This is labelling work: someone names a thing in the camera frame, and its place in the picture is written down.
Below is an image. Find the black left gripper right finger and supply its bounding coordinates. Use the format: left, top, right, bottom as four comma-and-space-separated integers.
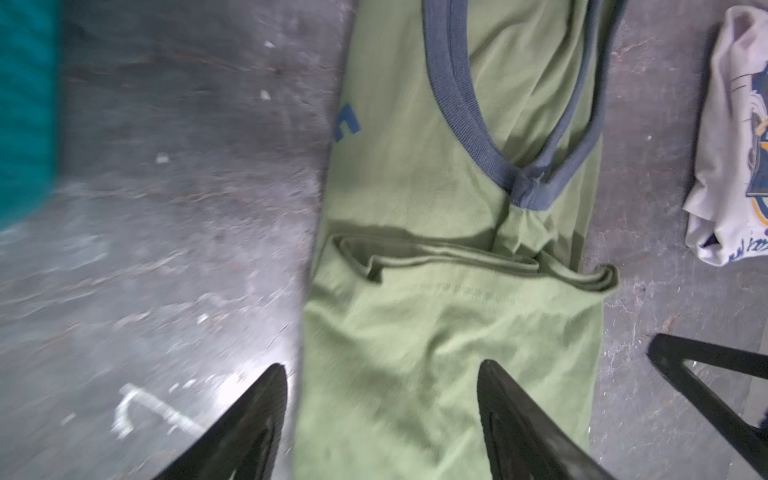
477, 359, 612, 480

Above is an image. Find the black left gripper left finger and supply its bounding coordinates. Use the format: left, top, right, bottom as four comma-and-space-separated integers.
157, 363, 288, 480

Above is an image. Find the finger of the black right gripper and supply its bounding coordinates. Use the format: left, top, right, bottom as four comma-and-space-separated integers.
647, 333, 767, 477

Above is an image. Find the white navy-trimmed tank top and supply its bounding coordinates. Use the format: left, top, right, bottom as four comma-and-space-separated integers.
683, 5, 767, 267

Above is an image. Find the olive green tank top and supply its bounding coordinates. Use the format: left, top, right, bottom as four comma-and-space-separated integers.
293, 1, 625, 479

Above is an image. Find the teal plastic basket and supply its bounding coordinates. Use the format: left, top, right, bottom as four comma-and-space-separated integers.
1, 0, 62, 228

